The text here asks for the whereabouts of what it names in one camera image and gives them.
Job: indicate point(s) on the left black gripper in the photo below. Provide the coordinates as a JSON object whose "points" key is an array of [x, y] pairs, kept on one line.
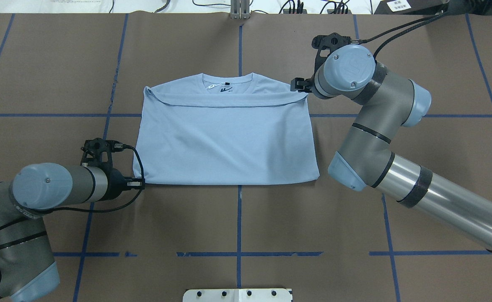
{"points": [[115, 184]]}

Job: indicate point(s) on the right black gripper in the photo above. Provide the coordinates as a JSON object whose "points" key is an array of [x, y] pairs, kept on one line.
{"points": [[301, 84]]}

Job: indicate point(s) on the light blue t-shirt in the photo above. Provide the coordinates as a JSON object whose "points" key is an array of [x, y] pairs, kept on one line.
{"points": [[207, 130]]}

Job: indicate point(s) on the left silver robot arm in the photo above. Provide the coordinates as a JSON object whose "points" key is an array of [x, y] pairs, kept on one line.
{"points": [[28, 268]]}

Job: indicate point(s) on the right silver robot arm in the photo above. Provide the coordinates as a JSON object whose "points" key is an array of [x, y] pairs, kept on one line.
{"points": [[388, 104]]}

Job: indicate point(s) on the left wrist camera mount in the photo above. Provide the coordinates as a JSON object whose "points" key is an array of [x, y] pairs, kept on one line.
{"points": [[98, 153]]}

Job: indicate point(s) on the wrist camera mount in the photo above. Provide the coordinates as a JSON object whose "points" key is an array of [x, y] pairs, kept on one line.
{"points": [[331, 43], [98, 153]]}

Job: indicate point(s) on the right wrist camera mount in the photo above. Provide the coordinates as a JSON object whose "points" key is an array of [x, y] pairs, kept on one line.
{"points": [[331, 43]]}

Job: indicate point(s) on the grey aluminium frame post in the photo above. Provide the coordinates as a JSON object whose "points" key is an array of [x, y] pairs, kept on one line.
{"points": [[240, 9]]}

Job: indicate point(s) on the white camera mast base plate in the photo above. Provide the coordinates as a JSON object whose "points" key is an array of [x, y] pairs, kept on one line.
{"points": [[239, 295]]}

